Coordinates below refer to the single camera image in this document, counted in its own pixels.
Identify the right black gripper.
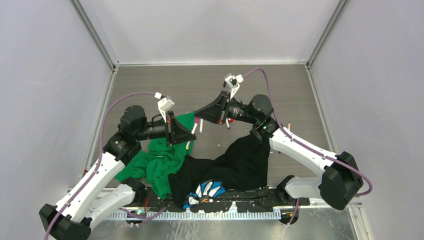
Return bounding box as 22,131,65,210
193,92,258,127

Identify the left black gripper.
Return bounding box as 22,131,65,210
134,110,196,146

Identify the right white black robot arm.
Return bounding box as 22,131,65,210
194,90,364,210

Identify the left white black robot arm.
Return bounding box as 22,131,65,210
39,105,197,240

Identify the green cloth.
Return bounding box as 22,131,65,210
114,110,198,198

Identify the black cloth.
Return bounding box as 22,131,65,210
168,134,271,207

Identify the blue white patterned cloth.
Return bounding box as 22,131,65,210
182,180,227,209

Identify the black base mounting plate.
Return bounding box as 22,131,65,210
125,187,296,213

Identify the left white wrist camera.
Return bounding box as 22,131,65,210
154,92,175,121

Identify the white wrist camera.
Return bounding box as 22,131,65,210
154,92,175,121
224,73,244,100

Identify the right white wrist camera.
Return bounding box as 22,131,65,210
224,73,244,100

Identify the aluminium front rail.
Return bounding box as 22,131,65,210
62,185,363,222

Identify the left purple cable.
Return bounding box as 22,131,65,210
43,92,170,240

